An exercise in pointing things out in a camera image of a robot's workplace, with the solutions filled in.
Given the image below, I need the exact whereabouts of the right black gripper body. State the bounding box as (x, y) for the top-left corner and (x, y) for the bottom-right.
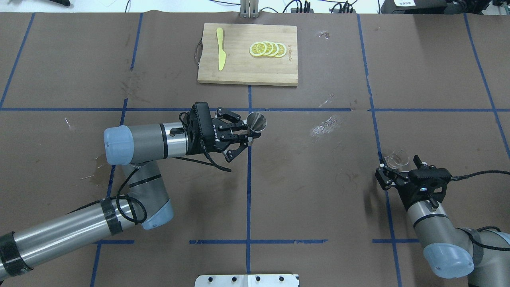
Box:
(396, 168), (452, 211)

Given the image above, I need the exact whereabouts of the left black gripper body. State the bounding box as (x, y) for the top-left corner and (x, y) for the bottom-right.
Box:
(186, 102), (224, 155)

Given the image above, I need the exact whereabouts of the clear glass shaker cup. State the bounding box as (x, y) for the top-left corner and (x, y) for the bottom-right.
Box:
(385, 149), (409, 169)

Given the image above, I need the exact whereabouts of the steel jigger measuring cup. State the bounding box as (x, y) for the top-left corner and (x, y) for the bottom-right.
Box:
(245, 112), (267, 142)

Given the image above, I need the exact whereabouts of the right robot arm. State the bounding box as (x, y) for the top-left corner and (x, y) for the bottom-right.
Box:
(375, 155), (510, 287)

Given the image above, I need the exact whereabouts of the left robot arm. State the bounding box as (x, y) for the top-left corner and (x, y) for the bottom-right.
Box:
(1, 102), (267, 281)

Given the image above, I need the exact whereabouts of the wooden cutting board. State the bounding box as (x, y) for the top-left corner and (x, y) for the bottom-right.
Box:
(197, 23), (299, 86)

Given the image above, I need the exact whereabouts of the yellow plastic knife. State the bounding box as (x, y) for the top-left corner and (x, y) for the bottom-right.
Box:
(216, 27), (226, 71)

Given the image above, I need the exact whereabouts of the front lemon slice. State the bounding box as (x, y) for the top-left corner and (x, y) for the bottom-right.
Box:
(249, 41), (267, 57)

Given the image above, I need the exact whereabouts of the back lemon slice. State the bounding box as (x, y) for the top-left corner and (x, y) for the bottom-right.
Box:
(273, 43), (287, 58)

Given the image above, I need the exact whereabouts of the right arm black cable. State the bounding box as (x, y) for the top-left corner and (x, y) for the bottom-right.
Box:
(448, 170), (510, 248)

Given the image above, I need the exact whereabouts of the aluminium frame post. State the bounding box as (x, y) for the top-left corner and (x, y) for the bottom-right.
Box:
(240, 0), (260, 18)

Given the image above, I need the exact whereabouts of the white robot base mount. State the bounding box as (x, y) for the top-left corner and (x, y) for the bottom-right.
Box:
(194, 274), (300, 287)

